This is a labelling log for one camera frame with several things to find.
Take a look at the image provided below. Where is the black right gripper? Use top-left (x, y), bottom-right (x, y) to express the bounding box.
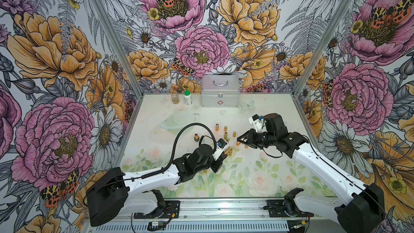
top-left (237, 128), bottom-right (277, 151)

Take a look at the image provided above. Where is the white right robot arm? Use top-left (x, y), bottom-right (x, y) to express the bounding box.
top-left (237, 113), bottom-right (389, 233)

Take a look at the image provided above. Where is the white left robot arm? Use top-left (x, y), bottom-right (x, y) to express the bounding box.
top-left (86, 143), bottom-right (228, 227)

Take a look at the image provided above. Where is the white bottle green cap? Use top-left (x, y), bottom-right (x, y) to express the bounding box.
top-left (184, 90), bottom-right (192, 105)

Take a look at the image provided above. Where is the silver aluminium first aid case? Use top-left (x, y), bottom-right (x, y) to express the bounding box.
top-left (201, 75), bottom-right (240, 107)

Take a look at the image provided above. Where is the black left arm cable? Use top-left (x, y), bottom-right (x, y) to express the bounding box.
top-left (140, 122), bottom-right (217, 179)

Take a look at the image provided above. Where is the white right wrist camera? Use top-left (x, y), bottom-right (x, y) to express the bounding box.
top-left (249, 114), bottom-right (264, 133)

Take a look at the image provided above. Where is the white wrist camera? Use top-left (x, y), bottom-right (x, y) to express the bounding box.
top-left (212, 139), bottom-right (227, 161)
top-left (249, 114), bottom-right (264, 133)

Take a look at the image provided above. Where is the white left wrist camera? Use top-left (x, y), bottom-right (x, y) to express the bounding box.
top-left (212, 139), bottom-right (227, 161)

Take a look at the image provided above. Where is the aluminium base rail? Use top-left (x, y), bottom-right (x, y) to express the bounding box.
top-left (96, 198), bottom-right (344, 233)

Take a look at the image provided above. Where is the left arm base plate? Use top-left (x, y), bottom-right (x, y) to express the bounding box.
top-left (133, 200), bottom-right (181, 219)

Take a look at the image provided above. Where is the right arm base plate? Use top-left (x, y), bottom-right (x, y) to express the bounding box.
top-left (263, 199), bottom-right (313, 218)

